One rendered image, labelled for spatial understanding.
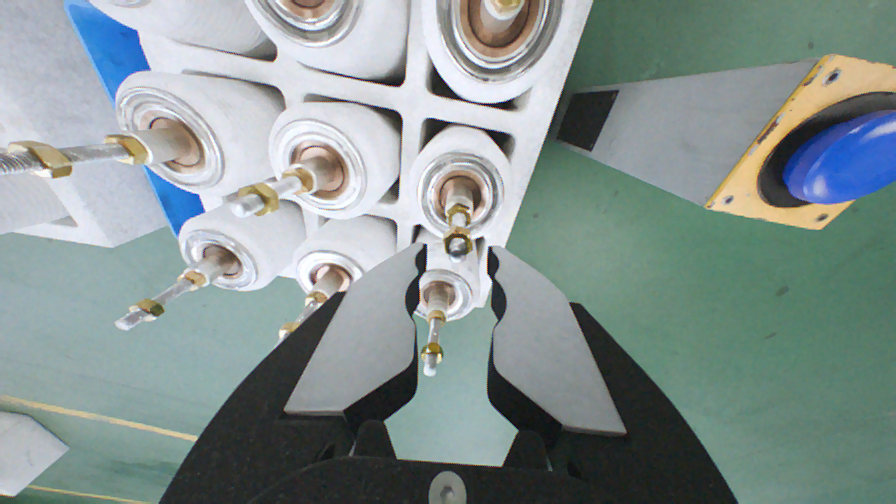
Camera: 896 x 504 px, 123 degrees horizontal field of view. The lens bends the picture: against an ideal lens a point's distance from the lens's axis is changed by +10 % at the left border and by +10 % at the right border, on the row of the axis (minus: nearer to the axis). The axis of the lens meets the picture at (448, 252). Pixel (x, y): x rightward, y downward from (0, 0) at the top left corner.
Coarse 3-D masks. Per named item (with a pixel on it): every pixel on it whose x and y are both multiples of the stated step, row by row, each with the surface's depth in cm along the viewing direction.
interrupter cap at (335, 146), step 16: (288, 128) 18; (304, 128) 18; (320, 128) 18; (336, 128) 18; (288, 144) 19; (304, 144) 19; (320, 144) 19; (336, 144) 19; (352, 144) 19; (288, 160) 20; (336, 160) 20; (352, 160) 19; (336, 176) 20; (352, 176) 20; (320, 192) 21; (336, 192) 21; (352, 192) 21; (320, 208) 22; (336, 208) 22; (352, 208) 22
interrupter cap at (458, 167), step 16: (432, 160) 19; (448, 160) 19; (464, 160) 19; (480, 160) 19; (432, 176) 20; (448, 176) 20; (464, 176) 20; (480, 176) 19; (496, 176) 19; (432, 192) 20; (480, 192) 20; (496, 192) 20; (432, 208) 21; (480, 208) 21; (496, 208) 21; (432, 224) 22; (480, 224) 22
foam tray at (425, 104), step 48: (576, 0) 19; (144, 48) 22; (192, 48) 22; (288, 96) 24; (336, 96) 24; (384, 96) 23; (432, 96) 23; (528, 96) 23; (528, 144) 25; (480, 240) 35
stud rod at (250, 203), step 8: (272, 184) 15; (280, 184) 15; (288, 184) 16; (296, 184) 16; (280, 192) 15; (288, 192) 16; (232, 200) 13; (240, 200) 13; (248, 200) 13; (256, 200) 13; (232, 208) 13; (240, 208) 13; (248, 208) 13; (256, 208) 13; (240, 216) 13
